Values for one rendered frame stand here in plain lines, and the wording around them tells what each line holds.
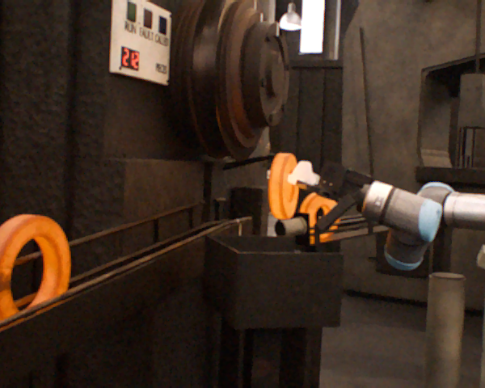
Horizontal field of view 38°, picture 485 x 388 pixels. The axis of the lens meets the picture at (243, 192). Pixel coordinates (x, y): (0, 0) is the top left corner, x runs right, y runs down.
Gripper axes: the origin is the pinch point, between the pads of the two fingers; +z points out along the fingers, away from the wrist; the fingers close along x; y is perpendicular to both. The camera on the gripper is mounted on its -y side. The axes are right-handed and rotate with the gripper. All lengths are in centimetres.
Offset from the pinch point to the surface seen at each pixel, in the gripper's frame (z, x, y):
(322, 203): 1, -63, -10
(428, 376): -49, -80, -55
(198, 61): 29.6, 2.7, 19.9
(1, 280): 15, 78, -20
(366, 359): -24, -153, -80
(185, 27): 38.1, -2.2, 27.1
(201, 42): 30.6, 2.1, 24.6
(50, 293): 14, 65, -24
